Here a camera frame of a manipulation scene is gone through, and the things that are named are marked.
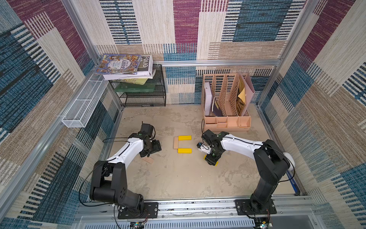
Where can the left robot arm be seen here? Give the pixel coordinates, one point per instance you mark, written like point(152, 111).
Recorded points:
point(109, 178)

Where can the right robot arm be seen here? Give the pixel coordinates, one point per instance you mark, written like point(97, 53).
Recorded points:
point(271, 162)

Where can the pink desk organizer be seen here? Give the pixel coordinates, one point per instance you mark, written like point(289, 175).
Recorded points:
point(225, 87)

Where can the colourful picture book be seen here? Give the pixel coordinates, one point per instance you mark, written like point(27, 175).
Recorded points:
point(119, 64)

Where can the dark notebook in organizer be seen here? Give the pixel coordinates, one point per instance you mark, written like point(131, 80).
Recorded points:
point(216, 110)

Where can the yellow paper in organizer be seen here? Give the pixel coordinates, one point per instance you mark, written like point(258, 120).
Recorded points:
point(242, 97)

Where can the white mesh wall basket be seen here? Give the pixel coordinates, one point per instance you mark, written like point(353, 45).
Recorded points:
point(84, 105)

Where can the white binder in organizer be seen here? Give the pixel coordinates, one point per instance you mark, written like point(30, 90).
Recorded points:
point(207, 98)

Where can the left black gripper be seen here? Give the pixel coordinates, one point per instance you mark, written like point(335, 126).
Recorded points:
point(157, 147)

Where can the black and white Folio book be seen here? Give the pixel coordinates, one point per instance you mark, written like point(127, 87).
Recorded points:
point(145, 71)

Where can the green folder on shelf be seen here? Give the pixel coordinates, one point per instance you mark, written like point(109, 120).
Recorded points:
point(134, 88)

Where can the black wire shelf rack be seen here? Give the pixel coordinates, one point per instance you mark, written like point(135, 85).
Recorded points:
point(150, 94)

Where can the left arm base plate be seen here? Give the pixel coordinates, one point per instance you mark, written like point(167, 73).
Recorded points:
point(149, 211)

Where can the natural wood block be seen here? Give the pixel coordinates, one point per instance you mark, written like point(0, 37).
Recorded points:
point(148, 159)
point(176, 142)

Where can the white round device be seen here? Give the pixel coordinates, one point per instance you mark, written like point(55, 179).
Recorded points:
point(291, 161)

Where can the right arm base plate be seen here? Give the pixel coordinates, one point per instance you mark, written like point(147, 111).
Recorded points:
point(252, 207)

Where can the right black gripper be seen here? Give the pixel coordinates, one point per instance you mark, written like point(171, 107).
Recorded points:
point(211, 157)

